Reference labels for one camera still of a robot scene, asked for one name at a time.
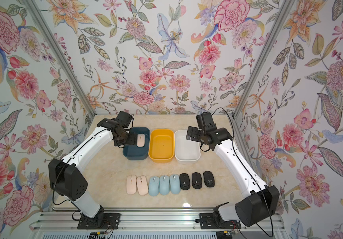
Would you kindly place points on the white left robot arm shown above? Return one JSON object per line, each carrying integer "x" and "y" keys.
{"x": 66, "y": 174}

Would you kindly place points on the light blue mouse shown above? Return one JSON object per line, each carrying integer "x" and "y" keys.
{"x": 174, "y": 184}
{"x": 154, "y": 185}
{"x": 164, "y": 185}

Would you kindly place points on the pink mouse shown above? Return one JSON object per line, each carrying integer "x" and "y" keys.
{"x": 131, "y": 184}
{"x": 141, "y": 139}
{"x": 142, "y": 185}

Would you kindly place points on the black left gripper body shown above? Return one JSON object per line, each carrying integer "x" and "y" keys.
{"x": 126, "y": 138}

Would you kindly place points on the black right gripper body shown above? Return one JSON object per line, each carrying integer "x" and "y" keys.
{"x": 197, "y": 135}

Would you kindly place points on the aluminium corner post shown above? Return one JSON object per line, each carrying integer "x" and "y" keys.
{"x": 33, "y": 9}
{"x": 268, "y": 46}

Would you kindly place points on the yellow storage box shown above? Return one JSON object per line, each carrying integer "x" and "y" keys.
{"x": 161, "y": 149}

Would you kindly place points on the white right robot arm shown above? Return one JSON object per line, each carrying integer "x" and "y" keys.
{"x": 259, "y": 200}

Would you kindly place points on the white storage box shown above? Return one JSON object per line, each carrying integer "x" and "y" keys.
{"x": 185, "y": 151}

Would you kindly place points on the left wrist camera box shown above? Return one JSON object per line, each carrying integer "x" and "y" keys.
{"x": 124, "y": 118}

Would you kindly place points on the left aluminium corner post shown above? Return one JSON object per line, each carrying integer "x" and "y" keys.
{"x": 33, "y": 9}

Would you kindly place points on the dark teal storage box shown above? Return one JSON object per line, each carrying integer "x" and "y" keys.
{"x": 133, "y": 152}

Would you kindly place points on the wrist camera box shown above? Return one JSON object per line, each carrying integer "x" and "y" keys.
{"x": 124, "y": 118}
{"x": 205, "y": 122}

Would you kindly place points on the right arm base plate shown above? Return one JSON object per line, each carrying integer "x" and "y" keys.
{"x": 219, "y": 221}

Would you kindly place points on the right aluminium corner post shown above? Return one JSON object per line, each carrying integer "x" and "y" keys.
{"x": 268, "y": 46}

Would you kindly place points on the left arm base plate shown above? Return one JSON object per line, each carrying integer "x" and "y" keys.
{"x": 101, "y": 221}

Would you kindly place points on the black mouse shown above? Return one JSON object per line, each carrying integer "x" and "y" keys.
{"x": 209, "y": 179}
{"x": 184, "y": 181}
{"x": 196, "y": 180}

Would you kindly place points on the aluminium front rail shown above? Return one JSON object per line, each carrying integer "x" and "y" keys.
{"x": 152, "y": 223}

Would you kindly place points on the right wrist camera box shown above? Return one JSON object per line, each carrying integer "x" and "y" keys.
{"x": 205, "y": 122}

